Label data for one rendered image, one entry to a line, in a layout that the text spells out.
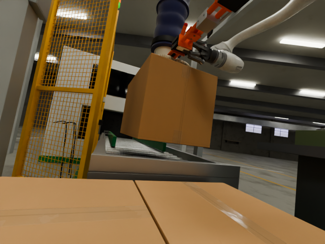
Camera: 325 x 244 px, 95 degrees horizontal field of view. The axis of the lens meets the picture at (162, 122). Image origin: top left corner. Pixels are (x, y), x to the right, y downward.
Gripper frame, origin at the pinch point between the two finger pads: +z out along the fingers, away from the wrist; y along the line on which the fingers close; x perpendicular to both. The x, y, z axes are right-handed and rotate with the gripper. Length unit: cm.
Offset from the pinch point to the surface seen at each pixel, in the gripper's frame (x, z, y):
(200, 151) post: 43, -51, 59
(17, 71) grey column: 61, 94, 21
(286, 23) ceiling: 164, -353, -277
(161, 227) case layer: -44, 19, 66
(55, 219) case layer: -39, 37, 66
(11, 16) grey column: 55, 100, -13
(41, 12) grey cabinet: 63, 89, -26
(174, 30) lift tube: 15.1, 0.5, -18.2
